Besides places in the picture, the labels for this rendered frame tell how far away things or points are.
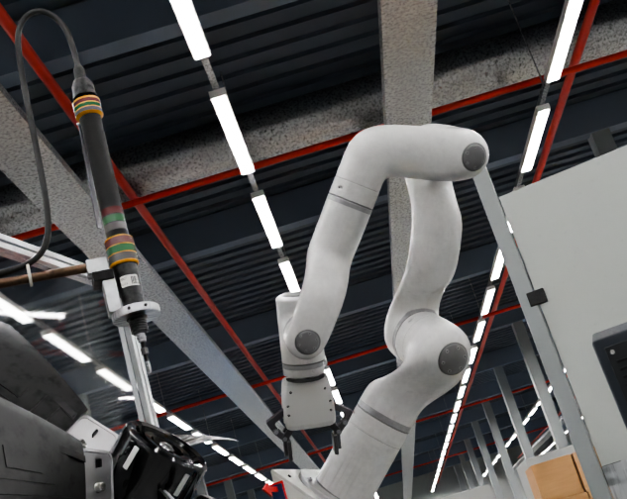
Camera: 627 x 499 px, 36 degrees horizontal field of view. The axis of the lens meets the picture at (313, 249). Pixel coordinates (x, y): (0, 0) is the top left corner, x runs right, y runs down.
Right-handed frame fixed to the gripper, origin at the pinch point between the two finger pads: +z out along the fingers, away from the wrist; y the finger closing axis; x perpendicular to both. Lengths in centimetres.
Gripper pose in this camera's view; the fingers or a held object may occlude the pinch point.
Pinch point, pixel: (312, 450)
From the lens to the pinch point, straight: 195.9
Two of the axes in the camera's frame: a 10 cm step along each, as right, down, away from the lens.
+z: 1.0, 9.9, 1.3
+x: 1.4, 1.2, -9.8
